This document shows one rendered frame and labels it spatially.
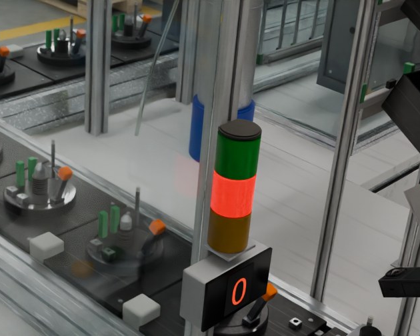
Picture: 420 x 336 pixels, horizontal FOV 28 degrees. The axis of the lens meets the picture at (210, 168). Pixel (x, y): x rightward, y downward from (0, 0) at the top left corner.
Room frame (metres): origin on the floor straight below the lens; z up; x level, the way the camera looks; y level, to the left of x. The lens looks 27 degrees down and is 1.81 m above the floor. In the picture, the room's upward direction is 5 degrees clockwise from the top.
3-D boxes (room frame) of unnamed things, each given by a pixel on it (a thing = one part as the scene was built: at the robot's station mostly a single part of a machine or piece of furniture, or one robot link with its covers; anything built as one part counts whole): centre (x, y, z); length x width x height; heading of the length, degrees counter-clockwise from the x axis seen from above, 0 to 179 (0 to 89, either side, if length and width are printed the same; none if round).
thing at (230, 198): (0.86, -0.03, 1.33); 0.05 x 0.05 x 0.05
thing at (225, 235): (0.86, -0.03, 1.28); 0.05 x 0.05 x 0.05
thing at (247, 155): (0.86, -0.03, 1.38); 0.05 x 0.05 x 0.05
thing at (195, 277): (0.86, -0.03, 1.29); 0.12 x 0.05 x 0.25; 140
